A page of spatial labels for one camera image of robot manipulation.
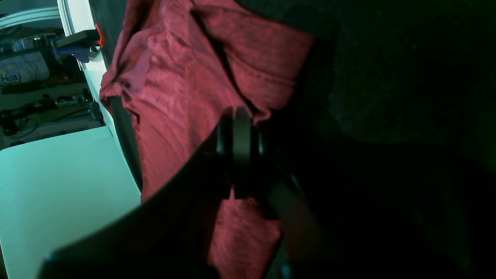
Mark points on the blue clamp at bottom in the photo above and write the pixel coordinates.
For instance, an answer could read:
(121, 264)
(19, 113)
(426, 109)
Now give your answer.
(82, 45)

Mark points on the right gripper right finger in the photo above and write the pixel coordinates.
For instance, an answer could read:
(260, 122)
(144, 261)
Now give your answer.
(260, 170)

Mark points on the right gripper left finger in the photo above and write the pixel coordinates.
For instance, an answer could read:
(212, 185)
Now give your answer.
(166, 237)

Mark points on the red long-sleeve shirt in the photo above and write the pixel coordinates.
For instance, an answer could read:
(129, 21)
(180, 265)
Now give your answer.
(179, 64)

